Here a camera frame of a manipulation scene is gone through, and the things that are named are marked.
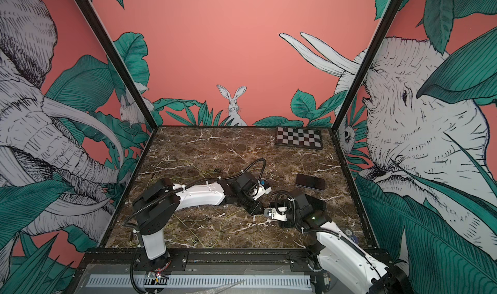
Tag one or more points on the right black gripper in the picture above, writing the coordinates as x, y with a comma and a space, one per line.
290, 223

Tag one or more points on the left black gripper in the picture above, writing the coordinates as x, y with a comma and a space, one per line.
255, 210

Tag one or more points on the black smartphone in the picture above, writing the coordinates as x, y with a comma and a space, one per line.
310, 182

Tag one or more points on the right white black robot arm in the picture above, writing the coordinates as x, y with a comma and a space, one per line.
334, 252

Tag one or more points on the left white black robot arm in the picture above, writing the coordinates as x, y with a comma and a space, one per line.
155, 206

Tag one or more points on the black white checkerboard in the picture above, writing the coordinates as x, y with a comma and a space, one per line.
299, 137

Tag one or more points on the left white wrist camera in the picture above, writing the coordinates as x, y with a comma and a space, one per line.
261, 188

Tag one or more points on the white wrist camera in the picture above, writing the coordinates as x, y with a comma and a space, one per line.
261, 188
272, 213

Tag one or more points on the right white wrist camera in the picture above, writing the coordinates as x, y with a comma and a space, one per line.
272, 213

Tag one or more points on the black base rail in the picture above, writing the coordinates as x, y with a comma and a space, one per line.
180, 258

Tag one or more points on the white slotted cable duct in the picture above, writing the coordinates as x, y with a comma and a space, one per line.
293, 282

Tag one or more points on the right black frame post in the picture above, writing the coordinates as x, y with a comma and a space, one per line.
383, 27

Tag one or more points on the black frame post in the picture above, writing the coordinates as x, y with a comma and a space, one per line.
383, 27
102, 35

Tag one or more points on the left black frame post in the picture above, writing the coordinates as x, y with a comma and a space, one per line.
102, 35

